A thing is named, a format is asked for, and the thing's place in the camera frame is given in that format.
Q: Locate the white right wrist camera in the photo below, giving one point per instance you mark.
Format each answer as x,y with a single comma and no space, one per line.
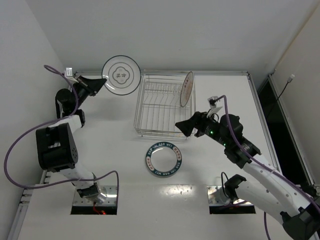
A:
215,104

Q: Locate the silver wire dish rack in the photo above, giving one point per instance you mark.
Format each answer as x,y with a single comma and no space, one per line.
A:
158,105

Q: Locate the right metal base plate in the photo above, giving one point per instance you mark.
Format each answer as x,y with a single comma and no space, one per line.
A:
216,198

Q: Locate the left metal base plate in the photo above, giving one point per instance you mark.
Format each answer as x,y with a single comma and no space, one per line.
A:
106,198

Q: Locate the orange sunburst plate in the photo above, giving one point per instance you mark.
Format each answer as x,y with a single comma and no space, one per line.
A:
186,89

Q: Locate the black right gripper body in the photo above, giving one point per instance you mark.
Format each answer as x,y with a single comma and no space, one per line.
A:
198,124

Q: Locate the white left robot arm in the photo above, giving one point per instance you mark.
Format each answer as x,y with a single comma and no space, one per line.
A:
56,147

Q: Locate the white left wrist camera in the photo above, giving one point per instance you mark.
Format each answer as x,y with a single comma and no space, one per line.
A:
68,73

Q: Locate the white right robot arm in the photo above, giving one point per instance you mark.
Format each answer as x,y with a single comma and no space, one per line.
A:
298,213

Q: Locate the teal rimmed text plate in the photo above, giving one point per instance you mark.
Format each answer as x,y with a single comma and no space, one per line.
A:
163,159

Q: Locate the metal base plate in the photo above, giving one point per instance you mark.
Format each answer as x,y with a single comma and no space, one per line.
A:
106,198
216,198

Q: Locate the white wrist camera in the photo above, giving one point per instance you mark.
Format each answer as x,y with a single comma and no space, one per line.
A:
215,104
68,73

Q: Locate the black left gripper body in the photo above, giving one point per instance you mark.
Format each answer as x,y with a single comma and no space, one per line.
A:
85,87

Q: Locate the aluminium table frame rail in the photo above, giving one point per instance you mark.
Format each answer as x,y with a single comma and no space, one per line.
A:
280,137

